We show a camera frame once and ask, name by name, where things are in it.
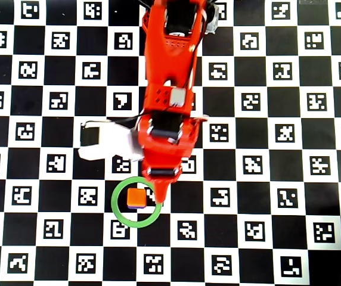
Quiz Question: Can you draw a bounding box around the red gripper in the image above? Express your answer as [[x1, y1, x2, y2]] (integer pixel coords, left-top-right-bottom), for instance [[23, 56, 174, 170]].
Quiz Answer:
[[136, 111, 209, 206]]

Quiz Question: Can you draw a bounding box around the orange cube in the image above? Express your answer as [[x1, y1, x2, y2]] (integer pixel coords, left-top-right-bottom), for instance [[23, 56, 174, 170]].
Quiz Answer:
[[126, 187, 147, 208]]

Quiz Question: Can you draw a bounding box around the black white marker checkerboard mat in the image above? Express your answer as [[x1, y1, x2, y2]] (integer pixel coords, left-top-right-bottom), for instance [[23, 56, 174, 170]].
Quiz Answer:
[[0, 0, 341, 283]]

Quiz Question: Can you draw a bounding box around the green flat ring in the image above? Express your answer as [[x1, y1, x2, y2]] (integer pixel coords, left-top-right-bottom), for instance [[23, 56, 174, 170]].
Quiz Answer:
[[110, 176, 163, 229]]

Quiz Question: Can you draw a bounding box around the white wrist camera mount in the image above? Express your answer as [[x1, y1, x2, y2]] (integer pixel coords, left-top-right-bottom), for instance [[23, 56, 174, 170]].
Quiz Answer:
[[77, 119, 145, 163]]

